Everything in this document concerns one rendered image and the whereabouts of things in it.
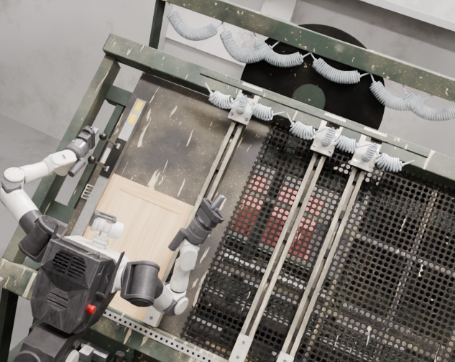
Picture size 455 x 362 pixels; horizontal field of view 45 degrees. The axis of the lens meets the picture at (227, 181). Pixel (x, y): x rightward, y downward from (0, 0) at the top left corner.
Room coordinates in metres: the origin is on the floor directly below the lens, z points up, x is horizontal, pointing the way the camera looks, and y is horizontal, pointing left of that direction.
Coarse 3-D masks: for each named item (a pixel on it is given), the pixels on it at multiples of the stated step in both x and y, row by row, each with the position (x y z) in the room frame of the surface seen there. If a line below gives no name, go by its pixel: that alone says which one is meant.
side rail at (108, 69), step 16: (112, 64) 2.69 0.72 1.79; (96, 80) 2.64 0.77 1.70; (112, 80) 2.73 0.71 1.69; (96, 96) 2.59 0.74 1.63; (80, 112) 2.54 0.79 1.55; (96, 112) 2.63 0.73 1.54; (80, 128) 2.49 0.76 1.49; (64, 144) 2.44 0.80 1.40; (48, 176) 2.34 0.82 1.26; (64, 176) 2.43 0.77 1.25; (48, 192) 2.31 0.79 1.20; (48, 208) 2.33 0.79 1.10; (16, 240) 2.16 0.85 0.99; (16, 256) 2.12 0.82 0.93
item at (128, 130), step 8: (136, 104) 2.58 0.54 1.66; (144, 104) 2.58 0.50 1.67; (136, 112) 2.56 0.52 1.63; (128, 120) 2.53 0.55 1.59; (136, 120) 2.53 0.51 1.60; (128, 128) 2.51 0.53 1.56; (136, 128) 2.55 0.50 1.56; (120, 136) 2.48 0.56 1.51; (128, 136) 2.48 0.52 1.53; (128, 144) 2.50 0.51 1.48; (120, 160) 2.44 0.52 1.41; (96, 184) 2.34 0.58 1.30; (104, 184) 2.34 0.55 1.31; (96, 192) 2.32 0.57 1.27; (88, 200) 2.29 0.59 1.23; (96, 200) 2.29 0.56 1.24; (88, 208) 2.27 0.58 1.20; (80, 216) 2.25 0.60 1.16; (88, 216) 2.25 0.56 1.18; (80, 224) 2.23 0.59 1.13; (72, 232) 2.20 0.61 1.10; (80, 232) 2.20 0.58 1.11
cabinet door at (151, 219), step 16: (112, 176) 2.39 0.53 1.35; (112, 192) 2.34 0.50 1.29; (128, 192) 2.34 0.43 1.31; (144, 192) 2.35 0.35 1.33; (160, 192) 2.35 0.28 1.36; (96, 208) 2.29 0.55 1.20; (112, 208) 2.30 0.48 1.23; (128, 208) 2.30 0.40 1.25; (144, 208) 2.31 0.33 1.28; (160, 208) 2.31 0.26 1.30; (176, 208) 2.31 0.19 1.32; (192, 208) 2.31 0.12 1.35; (128, 224) 2.26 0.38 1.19; (144, 224) 2.26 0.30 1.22; (160, 224) 2.27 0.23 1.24; (176, 224) 2.27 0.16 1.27; (112, 240) 2.21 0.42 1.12; (128, 240) 2.22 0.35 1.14; (144, 240) 2.22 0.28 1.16; (160, 240) 2.22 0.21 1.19; (128, 256) 2.17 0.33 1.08; (144, 256) 2.18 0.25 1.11; (160, 256) 2.18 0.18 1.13; (160, 272) 2.13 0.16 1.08; (112, 304) 2.04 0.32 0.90; (128, 304) 2.05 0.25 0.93
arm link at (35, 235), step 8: (24, 216) 1.80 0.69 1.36; (32, 216) 1.80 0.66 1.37; (24, 224) 1.78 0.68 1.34; (32, 224) 1.77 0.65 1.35; (32, 232) 1.76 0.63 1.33; (40, 232) 1.75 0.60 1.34; (24, 240) 1.75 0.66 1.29; (32, 240) 1.74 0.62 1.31; (40, 240) 1.75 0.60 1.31; (48, 240) 1.76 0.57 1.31; (24, 248) 1.74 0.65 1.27; (32, 248) 1.74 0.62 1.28; (40, 248) 1.75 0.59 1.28
